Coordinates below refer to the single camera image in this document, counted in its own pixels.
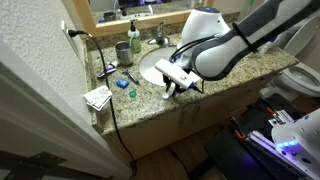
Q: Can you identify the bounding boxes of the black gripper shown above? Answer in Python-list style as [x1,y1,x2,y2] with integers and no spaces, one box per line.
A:
[163,69,193,90]

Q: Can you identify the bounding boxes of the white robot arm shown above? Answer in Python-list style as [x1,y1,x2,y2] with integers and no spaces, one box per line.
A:
[155,0,320,92]

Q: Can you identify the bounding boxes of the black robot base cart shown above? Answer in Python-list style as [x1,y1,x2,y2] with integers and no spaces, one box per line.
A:
[205,94,320,180]

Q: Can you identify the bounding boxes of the green lens case cap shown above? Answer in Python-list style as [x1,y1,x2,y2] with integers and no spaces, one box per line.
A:
[129,91,137,98]

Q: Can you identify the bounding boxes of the white contact lens case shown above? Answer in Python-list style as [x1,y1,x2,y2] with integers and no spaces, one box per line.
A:
[162,83,175,100]

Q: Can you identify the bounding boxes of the white oval sink basin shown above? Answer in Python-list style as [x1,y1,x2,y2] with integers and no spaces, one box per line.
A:
[138,46,183,87]

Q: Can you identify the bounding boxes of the wooden vanity cabinet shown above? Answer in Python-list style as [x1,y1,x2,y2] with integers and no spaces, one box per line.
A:
[95,63,287,162]

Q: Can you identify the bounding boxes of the chrome faucet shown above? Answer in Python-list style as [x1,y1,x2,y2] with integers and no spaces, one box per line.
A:
[148,20,170,47]

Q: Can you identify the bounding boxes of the blue razor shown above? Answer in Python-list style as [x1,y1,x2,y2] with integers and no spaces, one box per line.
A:
[122,70,141,85]

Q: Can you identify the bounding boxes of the blue floss container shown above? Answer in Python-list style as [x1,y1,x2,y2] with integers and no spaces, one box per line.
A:
[116,78,129,89]

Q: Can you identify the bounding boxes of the grey metal cup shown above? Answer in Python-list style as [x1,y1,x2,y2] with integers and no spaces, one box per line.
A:
[115,41,134,65]

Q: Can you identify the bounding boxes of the purple white toothpaste tube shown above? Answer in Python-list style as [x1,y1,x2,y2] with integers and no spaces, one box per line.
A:
[98,61,119,78]

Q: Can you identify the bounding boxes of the green soap dispenser bottle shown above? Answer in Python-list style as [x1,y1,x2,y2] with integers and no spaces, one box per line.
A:
[127,19,141,53]

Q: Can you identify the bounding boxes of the white paper packets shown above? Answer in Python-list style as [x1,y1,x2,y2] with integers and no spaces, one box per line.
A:
[83,85,112,111]

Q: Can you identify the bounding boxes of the wood framed mirror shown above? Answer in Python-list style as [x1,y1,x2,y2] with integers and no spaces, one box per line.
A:
[71,0,215,38]

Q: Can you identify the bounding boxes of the white door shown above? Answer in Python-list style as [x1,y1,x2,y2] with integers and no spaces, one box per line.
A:
[1,43,131,180]

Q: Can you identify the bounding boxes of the white toilet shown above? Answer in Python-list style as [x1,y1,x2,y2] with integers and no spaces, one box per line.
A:
[260,17,320,101]

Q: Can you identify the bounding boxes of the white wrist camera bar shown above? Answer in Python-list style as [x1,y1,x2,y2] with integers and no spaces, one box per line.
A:
[155,59,193,89]

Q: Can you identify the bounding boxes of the green white broom handle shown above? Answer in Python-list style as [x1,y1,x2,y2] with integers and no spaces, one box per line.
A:
[247,0,255,12]

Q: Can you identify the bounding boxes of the white wall outlet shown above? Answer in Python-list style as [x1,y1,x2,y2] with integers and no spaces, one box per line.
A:
[61,20,79,57]

